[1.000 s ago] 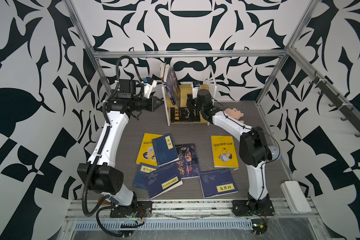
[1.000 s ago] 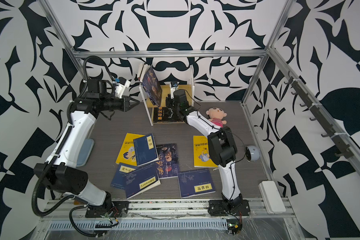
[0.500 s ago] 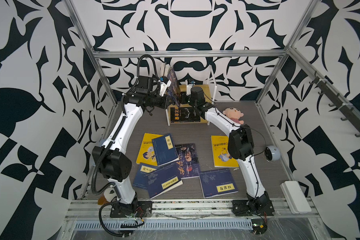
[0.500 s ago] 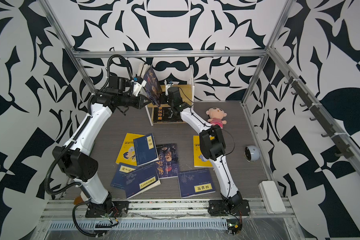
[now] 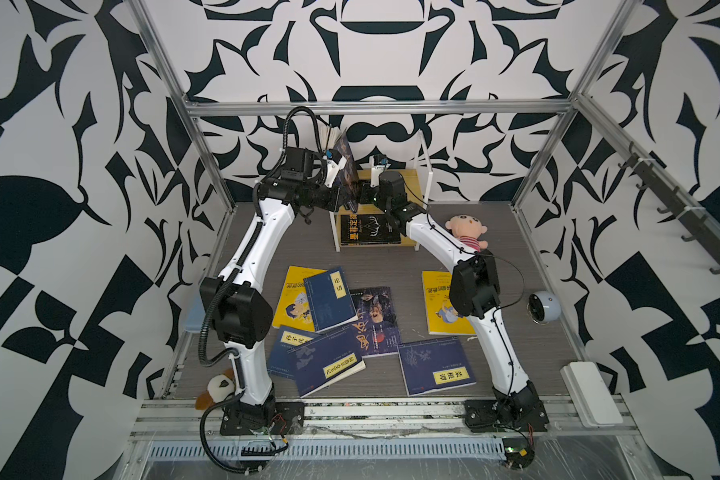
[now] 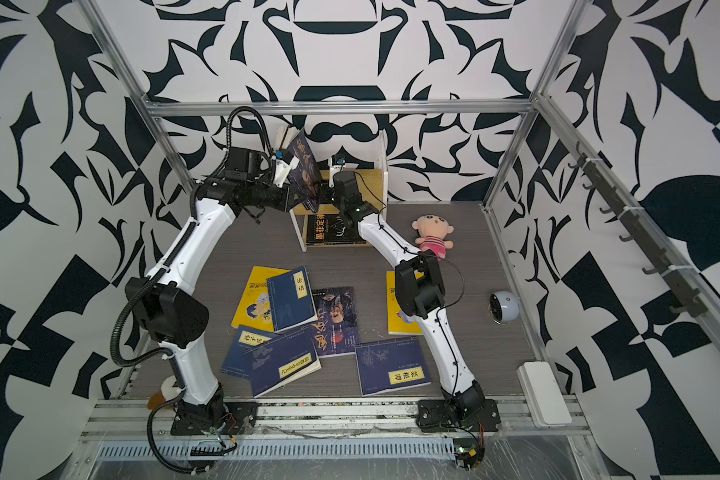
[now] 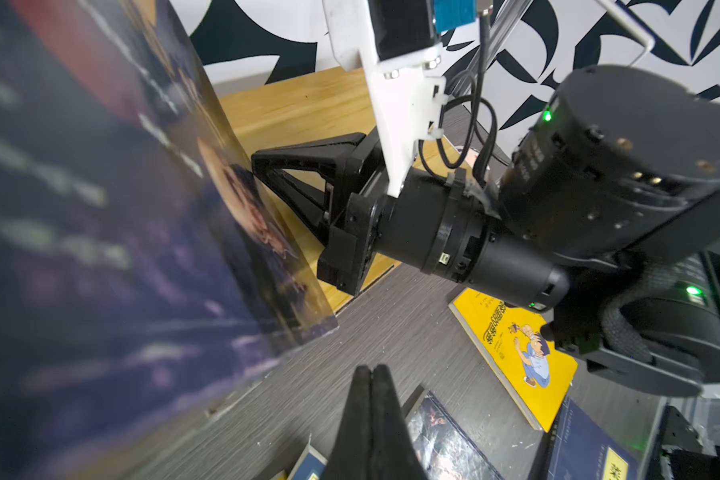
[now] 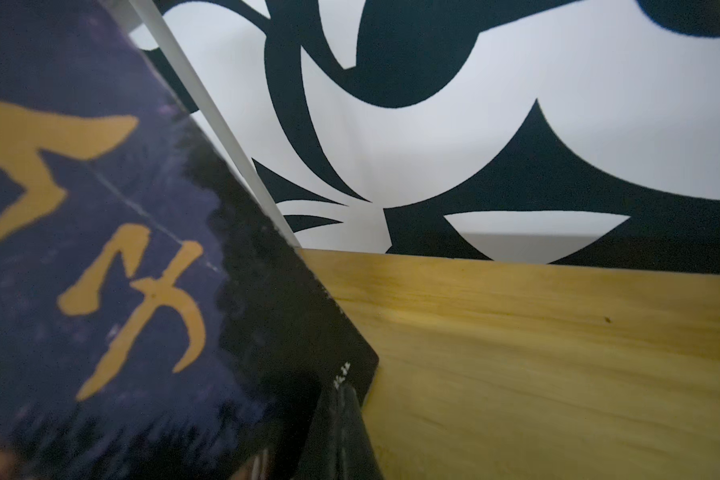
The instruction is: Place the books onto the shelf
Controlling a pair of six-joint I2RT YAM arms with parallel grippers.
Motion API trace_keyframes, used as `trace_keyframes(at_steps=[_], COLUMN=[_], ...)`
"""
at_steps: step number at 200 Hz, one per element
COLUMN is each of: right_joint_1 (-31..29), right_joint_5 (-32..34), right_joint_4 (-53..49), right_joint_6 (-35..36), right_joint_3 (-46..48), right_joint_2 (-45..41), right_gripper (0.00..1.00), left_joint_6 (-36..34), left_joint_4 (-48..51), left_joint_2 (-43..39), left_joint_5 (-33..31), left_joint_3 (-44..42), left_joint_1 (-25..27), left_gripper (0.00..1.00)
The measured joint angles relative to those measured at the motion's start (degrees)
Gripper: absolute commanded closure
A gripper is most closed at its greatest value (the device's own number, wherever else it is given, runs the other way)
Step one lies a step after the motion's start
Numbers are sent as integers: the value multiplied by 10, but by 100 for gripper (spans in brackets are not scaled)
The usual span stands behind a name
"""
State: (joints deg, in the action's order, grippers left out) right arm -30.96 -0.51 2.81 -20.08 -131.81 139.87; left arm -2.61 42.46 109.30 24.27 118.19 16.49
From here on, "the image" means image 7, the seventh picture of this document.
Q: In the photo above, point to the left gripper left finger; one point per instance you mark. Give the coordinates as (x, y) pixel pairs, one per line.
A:
(351, 453)

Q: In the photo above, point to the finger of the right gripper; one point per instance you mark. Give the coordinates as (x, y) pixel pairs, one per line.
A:
(316, 179)

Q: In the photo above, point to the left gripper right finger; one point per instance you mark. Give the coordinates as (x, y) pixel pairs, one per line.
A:
(392, 455)

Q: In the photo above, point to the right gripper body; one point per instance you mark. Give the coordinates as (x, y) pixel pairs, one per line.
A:
(440, 229)

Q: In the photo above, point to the yellow cartoon book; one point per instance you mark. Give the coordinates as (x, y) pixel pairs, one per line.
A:
(535, 374)

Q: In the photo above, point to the purple book orange calligraphy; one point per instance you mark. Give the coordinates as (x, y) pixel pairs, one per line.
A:
(143, 271)

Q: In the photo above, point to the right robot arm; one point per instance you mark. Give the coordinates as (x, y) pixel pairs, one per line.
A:
(608, 216)

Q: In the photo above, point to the navy book upper left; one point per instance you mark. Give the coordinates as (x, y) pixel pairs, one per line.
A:
(309, 466)

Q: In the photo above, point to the navy book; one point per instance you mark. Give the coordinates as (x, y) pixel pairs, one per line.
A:
(577, 448)
(309, 466)

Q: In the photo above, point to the purple book lower centre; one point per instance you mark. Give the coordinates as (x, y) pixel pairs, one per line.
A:
(443, 448)

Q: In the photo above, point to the wooden white-framed bookshelf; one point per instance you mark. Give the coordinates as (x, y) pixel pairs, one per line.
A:
(467, 85)

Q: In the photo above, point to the navy book bottom right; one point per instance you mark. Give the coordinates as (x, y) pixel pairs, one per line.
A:
(577, 448)

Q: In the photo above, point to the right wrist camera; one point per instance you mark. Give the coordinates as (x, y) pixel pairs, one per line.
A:
(397, 44)

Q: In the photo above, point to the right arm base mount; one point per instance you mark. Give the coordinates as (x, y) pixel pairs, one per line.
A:
(685, 439)

